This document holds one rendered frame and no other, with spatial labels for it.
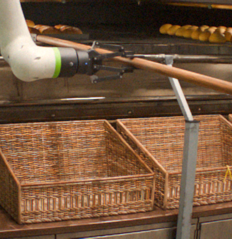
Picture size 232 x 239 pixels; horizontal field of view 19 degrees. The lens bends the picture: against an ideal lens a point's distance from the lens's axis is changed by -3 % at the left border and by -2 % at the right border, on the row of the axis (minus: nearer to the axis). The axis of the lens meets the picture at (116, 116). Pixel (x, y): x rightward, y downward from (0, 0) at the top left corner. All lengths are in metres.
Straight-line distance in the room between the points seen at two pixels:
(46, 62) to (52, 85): 0.92
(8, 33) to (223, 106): 1.53
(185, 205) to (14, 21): 1.01
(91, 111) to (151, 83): 0.30
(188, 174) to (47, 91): 0.73
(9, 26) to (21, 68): 0.15
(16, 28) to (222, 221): 1.23
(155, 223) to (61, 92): 0.71
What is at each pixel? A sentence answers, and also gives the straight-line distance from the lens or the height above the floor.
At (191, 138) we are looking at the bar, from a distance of 2.56.
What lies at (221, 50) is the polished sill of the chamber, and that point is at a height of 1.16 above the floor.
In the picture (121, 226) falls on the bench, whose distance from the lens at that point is 2.58.
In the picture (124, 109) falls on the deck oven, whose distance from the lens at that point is 3.08.
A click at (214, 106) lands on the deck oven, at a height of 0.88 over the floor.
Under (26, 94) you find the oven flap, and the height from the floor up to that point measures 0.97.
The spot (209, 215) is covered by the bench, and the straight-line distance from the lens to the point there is 2.78.
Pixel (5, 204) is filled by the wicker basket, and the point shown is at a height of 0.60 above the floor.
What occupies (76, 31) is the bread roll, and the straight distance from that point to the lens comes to 3.19.
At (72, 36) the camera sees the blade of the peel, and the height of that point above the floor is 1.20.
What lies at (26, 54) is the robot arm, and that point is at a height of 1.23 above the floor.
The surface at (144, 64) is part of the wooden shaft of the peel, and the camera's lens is 2.09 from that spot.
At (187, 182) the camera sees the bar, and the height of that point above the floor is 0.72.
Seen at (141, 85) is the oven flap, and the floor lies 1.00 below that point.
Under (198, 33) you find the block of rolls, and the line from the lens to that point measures 3.60.
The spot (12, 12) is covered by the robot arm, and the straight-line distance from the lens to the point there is 2.06.
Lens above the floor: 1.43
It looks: 11 degrees down
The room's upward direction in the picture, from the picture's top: 3 degrees clockwise
